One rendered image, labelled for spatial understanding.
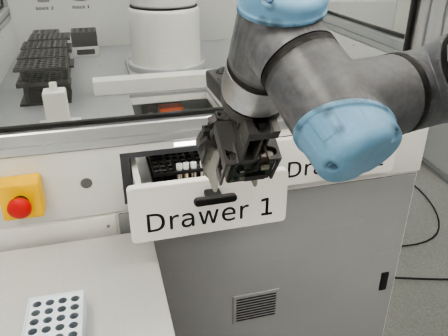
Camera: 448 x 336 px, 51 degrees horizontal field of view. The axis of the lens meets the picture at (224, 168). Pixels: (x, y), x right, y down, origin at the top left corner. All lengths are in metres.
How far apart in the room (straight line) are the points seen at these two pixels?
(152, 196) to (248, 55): 0.43
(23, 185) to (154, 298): 0.31
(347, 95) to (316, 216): 0.77
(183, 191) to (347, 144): 0.49
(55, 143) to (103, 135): 0.09
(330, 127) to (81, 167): 0.64
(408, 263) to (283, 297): 1.10
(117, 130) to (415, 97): 0.60
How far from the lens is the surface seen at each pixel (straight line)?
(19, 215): 0.90
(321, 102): 0.37
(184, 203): 0.82
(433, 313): 2.05
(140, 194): 0.80
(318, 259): 1.20
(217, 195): 0.79
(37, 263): 0.95
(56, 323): 0.77
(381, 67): 0.41
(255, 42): 0.42
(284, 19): 0.40
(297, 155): 1.00
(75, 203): 0.97
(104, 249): 0.95
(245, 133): 0.51
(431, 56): 0.45
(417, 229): 2.51
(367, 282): 1.34
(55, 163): 0.93
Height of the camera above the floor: 1.31
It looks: 27 degrees down
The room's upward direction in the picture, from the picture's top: straight up
